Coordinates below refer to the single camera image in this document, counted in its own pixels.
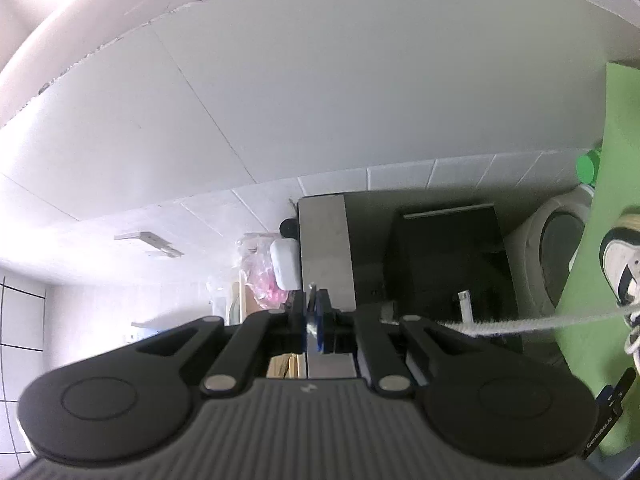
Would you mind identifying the silver door handle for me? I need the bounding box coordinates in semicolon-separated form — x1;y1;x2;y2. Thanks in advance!
457;289;476;324

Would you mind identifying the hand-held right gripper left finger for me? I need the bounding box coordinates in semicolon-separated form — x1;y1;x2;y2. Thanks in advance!
134;289;308;396

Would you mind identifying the white and black sneaker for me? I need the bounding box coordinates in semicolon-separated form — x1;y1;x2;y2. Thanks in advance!
598;212;640;377

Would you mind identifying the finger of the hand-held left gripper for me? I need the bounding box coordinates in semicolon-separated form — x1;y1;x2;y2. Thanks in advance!
594;366;637;414

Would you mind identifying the ceiling light fixture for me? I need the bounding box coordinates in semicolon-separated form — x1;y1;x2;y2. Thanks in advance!
113;231;184;260

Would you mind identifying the green mat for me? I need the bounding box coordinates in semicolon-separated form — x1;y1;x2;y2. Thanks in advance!
552;61;640;461

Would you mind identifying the pink plastic bag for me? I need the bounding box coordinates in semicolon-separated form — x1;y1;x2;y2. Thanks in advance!
235;232;302;312

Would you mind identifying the green bottle cap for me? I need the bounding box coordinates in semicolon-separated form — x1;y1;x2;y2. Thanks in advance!
575;149;604;187

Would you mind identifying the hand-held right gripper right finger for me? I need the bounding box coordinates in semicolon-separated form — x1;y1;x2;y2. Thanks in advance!
319;289;502;401

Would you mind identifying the white shoelace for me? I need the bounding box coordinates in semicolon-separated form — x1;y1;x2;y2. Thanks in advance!
305;305;640;372

